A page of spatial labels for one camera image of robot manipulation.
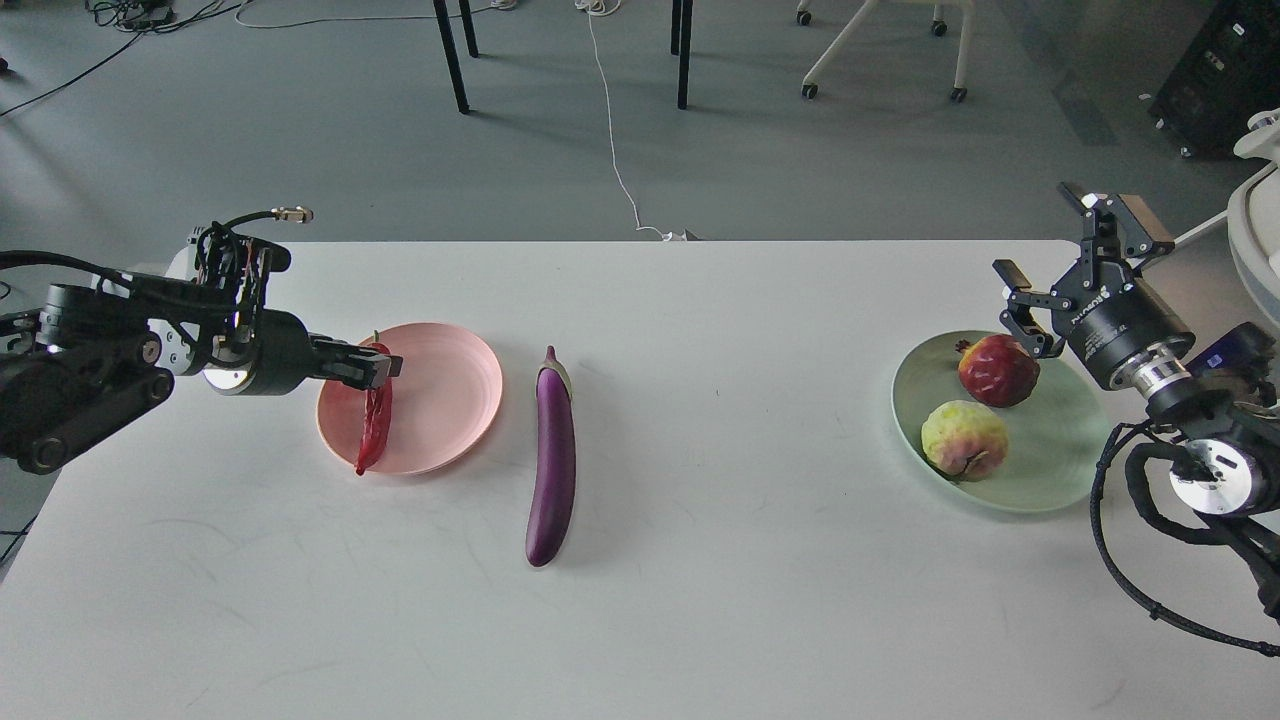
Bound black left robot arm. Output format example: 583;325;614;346
1;206;402;475

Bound purple eggplant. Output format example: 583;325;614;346
525;345;577;568

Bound green yellow apple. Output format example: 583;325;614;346
920;400;1011;480

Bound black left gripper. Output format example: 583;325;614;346
205;310;403;396

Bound black table legs right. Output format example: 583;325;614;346
669;0;694;111

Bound black equipment case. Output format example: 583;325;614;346
1149;1;1279;159

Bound black floor cables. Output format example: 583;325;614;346
0;0;261;119

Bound black table legs left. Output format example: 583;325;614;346
430;0;480;115

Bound white chair at right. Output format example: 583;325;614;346
1149;108;1280;331

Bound white floor cable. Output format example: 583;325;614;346
573;0;691;242

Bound red chili pepper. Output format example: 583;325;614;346
355;377;394;477

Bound red pomegranate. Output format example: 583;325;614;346
954;334;1041;407

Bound white rolling chair base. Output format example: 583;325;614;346
800;1;980;105

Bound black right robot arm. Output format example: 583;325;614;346
993;182;1277;659

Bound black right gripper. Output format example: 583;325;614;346
992;182;1196;389

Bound pink plate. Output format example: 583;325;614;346
365;322;504;477

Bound black table legs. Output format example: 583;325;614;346
430;0;480;115
669;0;694;111

